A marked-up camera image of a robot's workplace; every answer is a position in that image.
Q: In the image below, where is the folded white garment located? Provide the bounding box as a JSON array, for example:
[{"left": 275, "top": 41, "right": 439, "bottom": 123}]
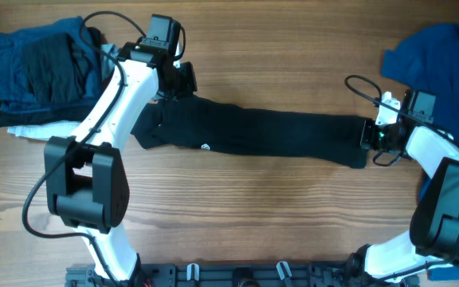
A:
[{"left": 7, "top": 56, "right": 116, "bottom": 140}]

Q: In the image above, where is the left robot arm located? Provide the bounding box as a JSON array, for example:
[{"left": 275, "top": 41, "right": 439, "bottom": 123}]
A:
[{"left": 41, "top": 14, "right": 197, "bottom": 286}]

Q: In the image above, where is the folded black garment on top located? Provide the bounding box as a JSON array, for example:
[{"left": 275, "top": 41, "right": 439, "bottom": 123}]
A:
[{"left": 22, "top": 33, "right": 92, "bottom": 105}]

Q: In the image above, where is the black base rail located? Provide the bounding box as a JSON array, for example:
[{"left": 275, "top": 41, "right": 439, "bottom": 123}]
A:
[{"left": 65, "top": 261, "right": 421, "bottom": 287}]

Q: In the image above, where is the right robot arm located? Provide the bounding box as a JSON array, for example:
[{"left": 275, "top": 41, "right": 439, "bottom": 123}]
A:
[{"left": 363, "top": 92, "right": 459, "bottom": 282}]

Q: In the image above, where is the folded blue garment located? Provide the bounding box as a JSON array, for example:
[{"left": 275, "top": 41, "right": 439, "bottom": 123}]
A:
[{"left": 0, "top": 17, "right": 102, "bottom": 113}]

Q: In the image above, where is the folded black garment underneath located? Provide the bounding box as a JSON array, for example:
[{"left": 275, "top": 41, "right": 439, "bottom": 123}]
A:
[{"left": 0, "top": 29, "right": 99, "bottom": 128}]

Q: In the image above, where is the black polo shirt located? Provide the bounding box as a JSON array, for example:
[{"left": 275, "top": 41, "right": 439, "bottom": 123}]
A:
[{"left": 131, "top": 95, "right": 367, "bottom": 169}]

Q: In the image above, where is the blue shirt on right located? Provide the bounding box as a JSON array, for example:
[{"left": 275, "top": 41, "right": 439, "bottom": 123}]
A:
[{"left": 380, "top": 22, "right": 459, "bottom": 281}]

